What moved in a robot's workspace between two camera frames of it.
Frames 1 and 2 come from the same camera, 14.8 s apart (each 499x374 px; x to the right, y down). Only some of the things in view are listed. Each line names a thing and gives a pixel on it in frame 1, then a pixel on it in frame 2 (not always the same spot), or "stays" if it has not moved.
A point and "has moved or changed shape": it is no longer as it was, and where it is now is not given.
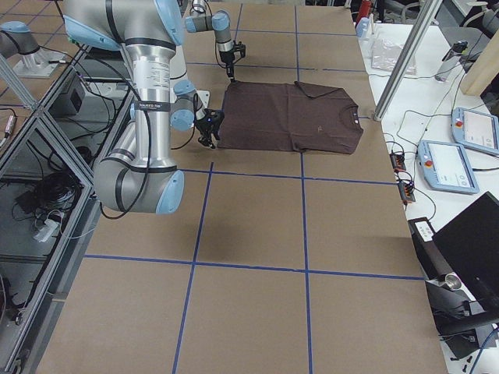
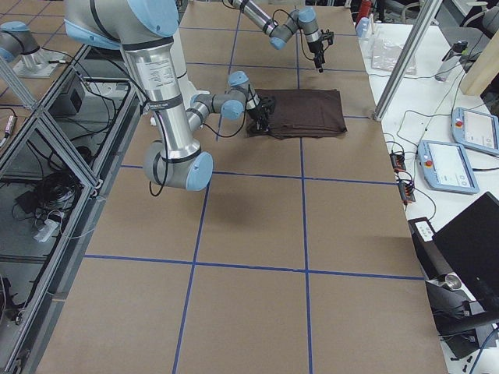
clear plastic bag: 385,56 stays
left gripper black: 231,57 -> 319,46
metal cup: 453,280 stays
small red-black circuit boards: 406,189 stays
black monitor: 471,240 stays
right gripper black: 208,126 -> 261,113
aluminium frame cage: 47,200 stays
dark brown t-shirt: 288,115 has moved or changed shape
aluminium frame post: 426,14 stays
